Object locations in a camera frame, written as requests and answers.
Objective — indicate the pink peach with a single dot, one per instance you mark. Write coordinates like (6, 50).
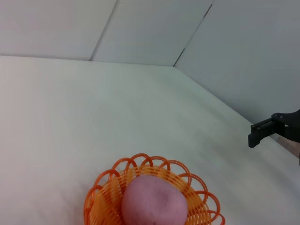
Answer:
(152, 204)

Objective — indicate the orange plastic woven basket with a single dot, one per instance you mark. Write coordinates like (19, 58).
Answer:
(105, 199)

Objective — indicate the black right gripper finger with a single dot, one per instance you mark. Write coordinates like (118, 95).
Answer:
(254, 138)

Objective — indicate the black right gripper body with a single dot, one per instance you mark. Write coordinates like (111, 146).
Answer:
(291, 124)

